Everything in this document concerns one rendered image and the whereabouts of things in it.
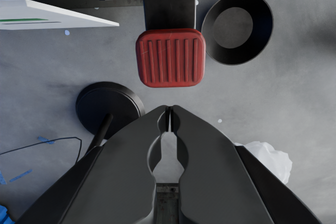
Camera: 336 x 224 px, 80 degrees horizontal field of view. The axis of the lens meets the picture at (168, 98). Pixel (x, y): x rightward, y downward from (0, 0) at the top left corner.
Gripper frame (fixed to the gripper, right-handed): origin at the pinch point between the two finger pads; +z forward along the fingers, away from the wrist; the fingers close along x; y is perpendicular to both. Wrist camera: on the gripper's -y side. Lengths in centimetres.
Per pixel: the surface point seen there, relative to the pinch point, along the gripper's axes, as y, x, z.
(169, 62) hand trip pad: 0.1, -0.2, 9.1
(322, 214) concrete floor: 149, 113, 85
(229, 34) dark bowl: 13, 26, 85
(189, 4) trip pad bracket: -4.7, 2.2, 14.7
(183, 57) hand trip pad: -0.3, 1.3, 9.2
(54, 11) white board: -2.7, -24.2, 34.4
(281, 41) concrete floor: 16, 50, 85
